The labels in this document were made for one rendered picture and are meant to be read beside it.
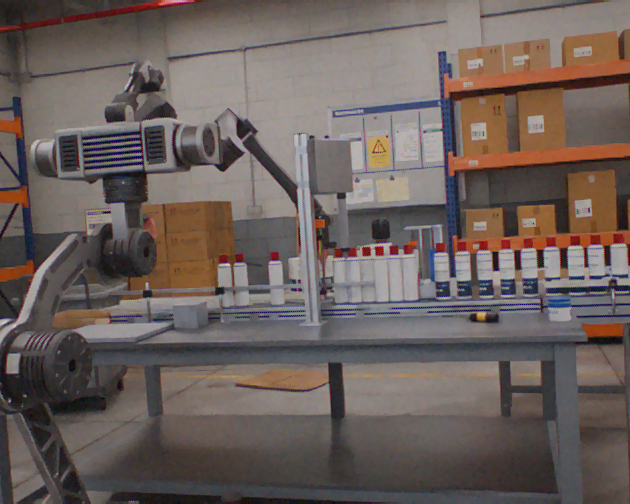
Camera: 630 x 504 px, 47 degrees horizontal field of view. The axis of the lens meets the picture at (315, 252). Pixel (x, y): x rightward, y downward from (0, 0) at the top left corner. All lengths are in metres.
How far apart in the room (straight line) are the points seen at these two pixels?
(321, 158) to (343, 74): 4.81
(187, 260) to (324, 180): 3.74
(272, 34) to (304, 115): 0.88
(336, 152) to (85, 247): 0.92
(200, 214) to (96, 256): 3.88
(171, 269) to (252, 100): 2.20
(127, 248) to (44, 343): 0.49
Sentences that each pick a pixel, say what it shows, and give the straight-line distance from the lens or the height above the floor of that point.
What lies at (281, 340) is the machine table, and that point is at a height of 0.83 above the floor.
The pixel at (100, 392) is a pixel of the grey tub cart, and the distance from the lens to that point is 5.00.
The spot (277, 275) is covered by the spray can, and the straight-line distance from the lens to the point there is 2.71.
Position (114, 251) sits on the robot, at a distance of 2.25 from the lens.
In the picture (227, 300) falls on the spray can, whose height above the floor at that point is 0.91.
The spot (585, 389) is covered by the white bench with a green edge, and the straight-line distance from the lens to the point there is 4.19.
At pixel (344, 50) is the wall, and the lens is 7.33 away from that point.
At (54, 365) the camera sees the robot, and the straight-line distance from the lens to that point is 1.84.
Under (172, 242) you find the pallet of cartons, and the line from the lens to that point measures 6.17.
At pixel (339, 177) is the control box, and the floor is 1.34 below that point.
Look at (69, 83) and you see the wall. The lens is 8.53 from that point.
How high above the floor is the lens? 1.22
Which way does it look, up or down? 3 degrees down
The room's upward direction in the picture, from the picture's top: 4 degrees counter-clockwise
